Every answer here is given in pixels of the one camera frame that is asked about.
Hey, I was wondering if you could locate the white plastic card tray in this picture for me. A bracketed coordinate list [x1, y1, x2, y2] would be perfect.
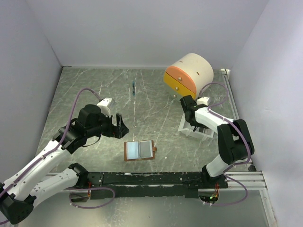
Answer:
[178, 114, 214, 141]

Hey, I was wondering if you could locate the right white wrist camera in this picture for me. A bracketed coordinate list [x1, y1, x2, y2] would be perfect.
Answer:
[196, 96, 210, 106]

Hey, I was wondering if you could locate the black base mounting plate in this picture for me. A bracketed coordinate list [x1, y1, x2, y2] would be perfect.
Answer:
[73, 172, 228, 200]

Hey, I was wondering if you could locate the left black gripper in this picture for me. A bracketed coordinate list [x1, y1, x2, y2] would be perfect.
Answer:
[86, 111, 129, 139]

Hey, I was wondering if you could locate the cream mini drawer cabinet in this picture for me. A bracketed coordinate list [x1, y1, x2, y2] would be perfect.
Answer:
[163, 53, 214, 100]

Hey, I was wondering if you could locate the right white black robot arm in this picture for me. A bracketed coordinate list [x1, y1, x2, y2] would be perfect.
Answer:
[180, 95, 255, 188]

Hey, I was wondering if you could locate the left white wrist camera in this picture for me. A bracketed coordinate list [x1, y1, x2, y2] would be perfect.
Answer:
[97, 97, 115, 117]

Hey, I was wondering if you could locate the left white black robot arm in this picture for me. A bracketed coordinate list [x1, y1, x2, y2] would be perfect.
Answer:
[0, 104, 129, 225]

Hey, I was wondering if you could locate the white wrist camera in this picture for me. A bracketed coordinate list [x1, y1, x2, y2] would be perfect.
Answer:
[97, 97, 115, 117]
[196, 96, 210, 106]

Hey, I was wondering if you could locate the brown leather card holder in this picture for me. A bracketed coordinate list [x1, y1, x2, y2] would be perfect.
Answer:
[124, 140, 157, 161]

